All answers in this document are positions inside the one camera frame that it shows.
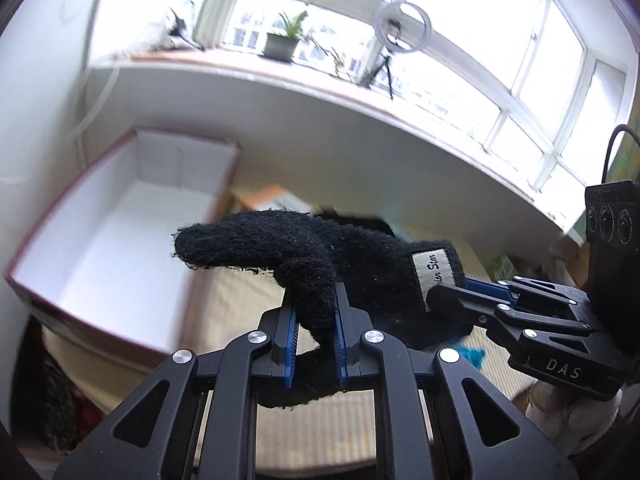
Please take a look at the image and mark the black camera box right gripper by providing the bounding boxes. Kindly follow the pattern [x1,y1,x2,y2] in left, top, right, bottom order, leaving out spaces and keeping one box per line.
[585,180,639,356]

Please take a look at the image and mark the white gloved right hand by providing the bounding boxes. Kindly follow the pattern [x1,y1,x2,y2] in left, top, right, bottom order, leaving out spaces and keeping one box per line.
[525,380,623,456]

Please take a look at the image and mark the ring light on tripod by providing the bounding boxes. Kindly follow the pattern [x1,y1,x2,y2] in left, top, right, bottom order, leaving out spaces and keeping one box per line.
[358,0,433,100]

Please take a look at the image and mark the white charging cable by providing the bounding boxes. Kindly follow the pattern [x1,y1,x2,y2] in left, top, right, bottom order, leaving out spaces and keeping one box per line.
[0,66,122,187]

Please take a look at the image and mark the potted green plant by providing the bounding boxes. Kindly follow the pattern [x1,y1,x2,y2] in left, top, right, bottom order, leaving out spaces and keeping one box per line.
[262,10,311,63]

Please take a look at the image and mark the blue knit fabric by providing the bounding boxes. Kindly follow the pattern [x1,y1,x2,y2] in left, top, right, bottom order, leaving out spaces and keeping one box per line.
[437,342,486,370]

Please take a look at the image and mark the orange tissue pack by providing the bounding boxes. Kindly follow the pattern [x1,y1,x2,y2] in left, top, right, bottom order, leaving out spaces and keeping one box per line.
[236,184,314,214]

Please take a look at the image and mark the green printed package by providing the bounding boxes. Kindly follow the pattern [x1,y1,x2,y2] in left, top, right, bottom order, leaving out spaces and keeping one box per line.
[487,255,518,282]

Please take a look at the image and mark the red cardboard box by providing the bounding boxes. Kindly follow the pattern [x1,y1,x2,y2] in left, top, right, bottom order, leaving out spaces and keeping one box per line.
[6,128,241,368]

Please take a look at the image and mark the black knit glove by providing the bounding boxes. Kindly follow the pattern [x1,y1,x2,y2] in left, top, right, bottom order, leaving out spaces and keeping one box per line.
[174,210,472,408]

